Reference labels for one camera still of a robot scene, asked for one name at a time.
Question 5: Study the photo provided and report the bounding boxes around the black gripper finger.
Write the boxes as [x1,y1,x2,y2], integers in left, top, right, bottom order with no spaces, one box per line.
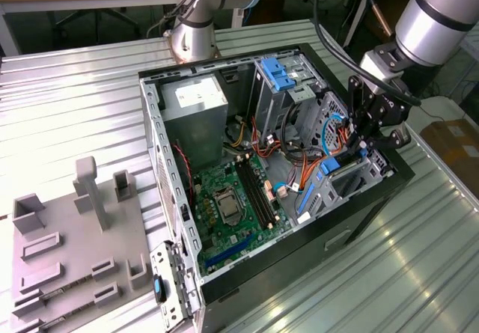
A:
[346,74,375,155]
[362,125,412,150]

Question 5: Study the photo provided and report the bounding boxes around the blue data wire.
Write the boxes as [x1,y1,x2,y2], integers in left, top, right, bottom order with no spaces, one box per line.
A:
[272,112,367,199]

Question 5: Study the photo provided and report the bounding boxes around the metal disk bay cage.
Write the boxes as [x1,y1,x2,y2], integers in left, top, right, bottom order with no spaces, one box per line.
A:
[293,91,394,222]

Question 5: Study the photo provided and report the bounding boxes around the brown cardboard box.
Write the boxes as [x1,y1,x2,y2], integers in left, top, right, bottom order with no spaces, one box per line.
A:
[418,119,479,195]

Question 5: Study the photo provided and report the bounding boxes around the blue plastic drive latch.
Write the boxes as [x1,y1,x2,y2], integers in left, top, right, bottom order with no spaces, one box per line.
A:
[261,56,296,91]

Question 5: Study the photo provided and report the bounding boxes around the metal optical drive cage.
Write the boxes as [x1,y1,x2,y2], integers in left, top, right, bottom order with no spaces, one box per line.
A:
[248,54,326,143]

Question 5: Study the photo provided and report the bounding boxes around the black RAM slot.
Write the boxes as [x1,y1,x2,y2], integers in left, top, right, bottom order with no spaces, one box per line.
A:
[242,156,275,229]
[234,157,266,230]
[238,157,270,230]
[245,156,280,229]

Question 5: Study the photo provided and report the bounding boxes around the grey power supply box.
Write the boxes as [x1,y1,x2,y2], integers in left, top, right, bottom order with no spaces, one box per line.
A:
[159,73,229,169]

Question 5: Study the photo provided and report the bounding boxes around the silver CPU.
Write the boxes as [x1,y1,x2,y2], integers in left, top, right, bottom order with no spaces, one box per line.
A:
[216,193,239,218]

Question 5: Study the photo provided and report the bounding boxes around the black PC case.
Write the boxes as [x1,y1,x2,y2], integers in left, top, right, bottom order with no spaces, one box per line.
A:
[137,42,415,333]

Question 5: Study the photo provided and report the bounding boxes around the CPU socket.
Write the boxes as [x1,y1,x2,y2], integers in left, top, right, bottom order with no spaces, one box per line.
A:
[211,186,246,226]

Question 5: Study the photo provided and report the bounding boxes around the green motherboard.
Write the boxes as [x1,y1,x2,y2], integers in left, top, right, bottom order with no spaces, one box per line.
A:
[189,153,293,274]

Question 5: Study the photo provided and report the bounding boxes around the blue expansion slot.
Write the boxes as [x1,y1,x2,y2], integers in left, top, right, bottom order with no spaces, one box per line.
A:
[204,233,254,270]

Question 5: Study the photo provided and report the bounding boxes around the grey parts rack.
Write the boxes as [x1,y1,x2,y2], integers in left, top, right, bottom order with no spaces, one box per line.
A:
[0,156,158,333]

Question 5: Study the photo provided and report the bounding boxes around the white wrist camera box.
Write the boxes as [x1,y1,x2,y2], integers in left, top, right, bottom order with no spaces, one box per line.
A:
[359,43,407,87]

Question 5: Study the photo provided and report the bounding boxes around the copper sleeved cable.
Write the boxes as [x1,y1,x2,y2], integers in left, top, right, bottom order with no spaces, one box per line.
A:
[360,0,394,37]

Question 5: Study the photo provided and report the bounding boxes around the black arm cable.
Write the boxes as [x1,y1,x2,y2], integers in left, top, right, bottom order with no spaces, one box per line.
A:
[313,0,423,107]

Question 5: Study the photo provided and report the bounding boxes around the yellow black power wires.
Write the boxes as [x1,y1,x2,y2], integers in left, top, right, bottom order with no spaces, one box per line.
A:
[224,114,250,149]

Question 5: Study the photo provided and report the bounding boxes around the metal card retainer bracket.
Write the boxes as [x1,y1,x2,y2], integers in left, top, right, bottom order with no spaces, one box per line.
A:
[149,239,205,323]

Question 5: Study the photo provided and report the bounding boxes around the blue black latch handle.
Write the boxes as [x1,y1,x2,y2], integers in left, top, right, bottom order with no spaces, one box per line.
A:
[152,277,168,304]

